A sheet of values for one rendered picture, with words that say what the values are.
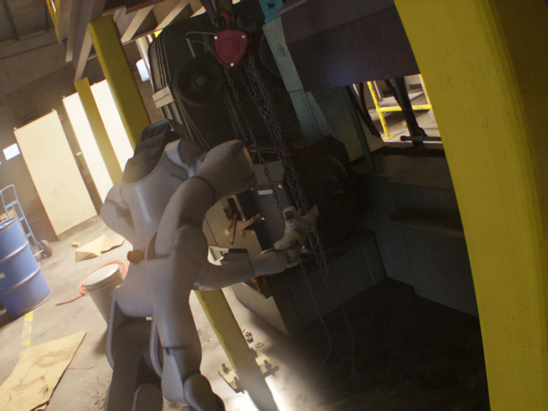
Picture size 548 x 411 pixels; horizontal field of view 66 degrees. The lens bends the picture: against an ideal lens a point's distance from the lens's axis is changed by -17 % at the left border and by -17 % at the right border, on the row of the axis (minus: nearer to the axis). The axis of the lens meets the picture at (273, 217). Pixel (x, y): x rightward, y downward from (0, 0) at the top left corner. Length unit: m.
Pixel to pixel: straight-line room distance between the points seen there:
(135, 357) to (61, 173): 6.90
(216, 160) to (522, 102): 0.81
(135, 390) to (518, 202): 0.91
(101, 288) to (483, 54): 3.11
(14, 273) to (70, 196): 3.25
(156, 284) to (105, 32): 1.28
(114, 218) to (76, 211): 6.54
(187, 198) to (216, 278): 0.54
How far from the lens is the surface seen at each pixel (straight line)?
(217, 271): 1.47
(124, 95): 1.94
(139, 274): 1.19
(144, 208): 1.21
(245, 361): 2.26
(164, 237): 0.94
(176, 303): 0.90
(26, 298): 5.00
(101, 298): 3.36
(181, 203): 0.96
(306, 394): 2.03
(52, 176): 7.93
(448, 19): 0.38
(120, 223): 1.44
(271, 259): 1.55
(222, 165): 1.07
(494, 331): 0.51
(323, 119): 2.59
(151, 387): 1.12
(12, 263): 4.94
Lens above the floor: 1.23
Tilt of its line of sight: 17 degrees down
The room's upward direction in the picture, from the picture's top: 21 degrees counter-clockwise
